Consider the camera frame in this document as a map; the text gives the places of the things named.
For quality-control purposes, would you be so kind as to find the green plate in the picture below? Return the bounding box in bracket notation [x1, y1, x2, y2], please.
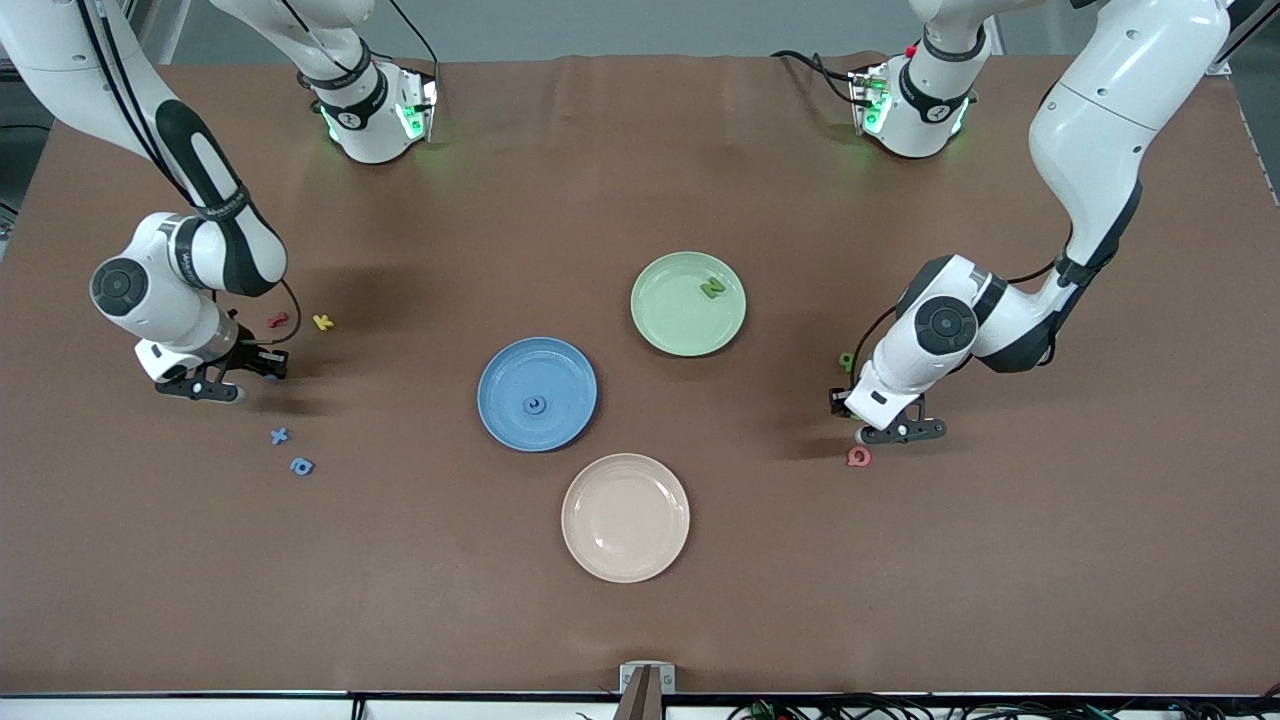
[630, 250, 748, 358]

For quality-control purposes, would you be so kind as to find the beige plate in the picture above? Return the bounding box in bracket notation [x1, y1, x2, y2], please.
[561, 453, 691, 584]

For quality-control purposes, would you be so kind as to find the blue plate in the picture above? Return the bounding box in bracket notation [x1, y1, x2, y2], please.
[477, 336, 599, 453]

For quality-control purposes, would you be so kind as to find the brown table cover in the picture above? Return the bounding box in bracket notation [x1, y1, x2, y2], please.
[0, 52, 1280, 698]

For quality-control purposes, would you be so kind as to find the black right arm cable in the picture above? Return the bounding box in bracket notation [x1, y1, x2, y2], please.
[75, 0, 301, 349]

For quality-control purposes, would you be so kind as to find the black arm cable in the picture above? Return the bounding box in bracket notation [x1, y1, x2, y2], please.
[848, 80, 1076, 393]
[75, 0, 301, 349]

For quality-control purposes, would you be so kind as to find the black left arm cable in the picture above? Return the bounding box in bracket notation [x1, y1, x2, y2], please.
[848, 80, 1076, 393]

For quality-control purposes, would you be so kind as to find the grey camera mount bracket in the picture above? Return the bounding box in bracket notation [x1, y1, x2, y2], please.
[615, 662, 677, 720]

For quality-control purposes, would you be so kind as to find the black left base cable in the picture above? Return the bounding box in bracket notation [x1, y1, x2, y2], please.
[770, 48, 863, 106]

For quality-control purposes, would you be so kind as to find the black base cable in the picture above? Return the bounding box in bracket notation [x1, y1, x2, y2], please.
[385, 0, 442, 86]
[770, 48, 863, 106]

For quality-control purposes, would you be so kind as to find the black right base cable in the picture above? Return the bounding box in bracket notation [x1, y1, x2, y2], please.
[385, 0, 442, 86]

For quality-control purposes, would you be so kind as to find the aluminium frame profile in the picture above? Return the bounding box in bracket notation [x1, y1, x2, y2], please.
[1205, 0, 1280, 76]

